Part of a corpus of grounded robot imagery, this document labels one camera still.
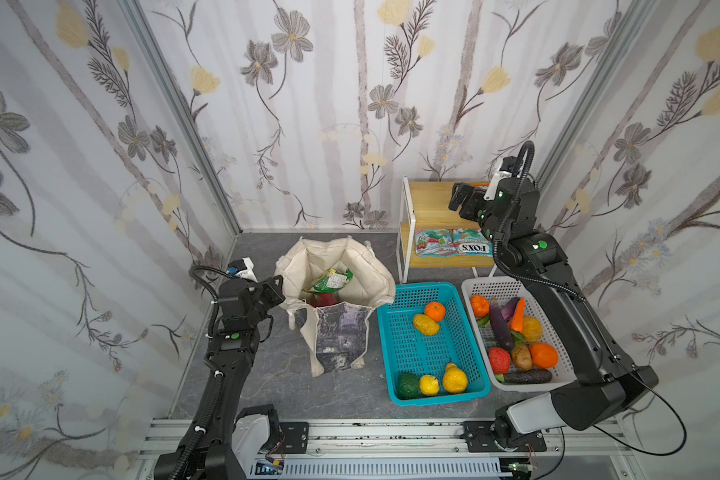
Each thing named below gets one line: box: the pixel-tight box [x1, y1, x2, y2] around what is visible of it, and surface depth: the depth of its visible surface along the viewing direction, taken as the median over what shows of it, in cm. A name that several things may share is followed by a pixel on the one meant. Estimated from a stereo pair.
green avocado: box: [396, 372, 419, 400], surface depth 79 cm
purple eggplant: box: [490, 297, 520, 350], surface depth 89 cm
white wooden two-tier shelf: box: [396, 176, 497, 283], surface depth 93 cm
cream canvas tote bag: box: [274, 237, 396, 378], surface depth 84 cm
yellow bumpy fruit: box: [412, 314, 441, 336], surface depth 92 cm
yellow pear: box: [443, 362, 468, 394], surface depth 80 cm
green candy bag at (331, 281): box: [302, 268, 355, 294], surface depth 93 cm
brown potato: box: [512, 342, 533, 371], surface depth 84 cm
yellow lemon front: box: [419, 374, 439, 396], surface depth 80 cm
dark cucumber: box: [504, 369, 553, 384], surface depth 83 cm
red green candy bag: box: [415, 228, 453, 258], surface depth 95 cm
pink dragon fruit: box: [310, 293, 339, 308], surface depth 92 cm
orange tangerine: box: [424, 301, 447, 323], surface depth 95 cm
